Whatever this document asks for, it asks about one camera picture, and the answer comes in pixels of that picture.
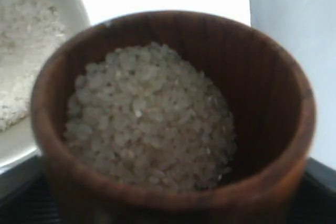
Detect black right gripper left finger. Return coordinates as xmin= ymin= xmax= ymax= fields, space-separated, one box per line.
xmin=1 ymin=157 xmax=59 ymax=223

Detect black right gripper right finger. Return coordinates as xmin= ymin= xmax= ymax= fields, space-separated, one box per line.
xmin=293 ymin=158 xmax=335 ymax=223

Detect brown wooden cup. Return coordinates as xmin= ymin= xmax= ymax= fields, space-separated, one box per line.
xmin=30 ymin=10 xmax=316 ymax=223

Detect rice inside wooden cup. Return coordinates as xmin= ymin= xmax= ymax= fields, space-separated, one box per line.
xmin=64 ymin=42 xmax=236 ymax=190

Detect uncooked rice grains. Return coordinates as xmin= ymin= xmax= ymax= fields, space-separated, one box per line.
xmin=1 ymin=0 xmax=66 ymax=131

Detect small cream ceramic bowl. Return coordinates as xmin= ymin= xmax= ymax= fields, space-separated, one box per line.
xmin=1 ymin=0 xmax=90 ymax=169

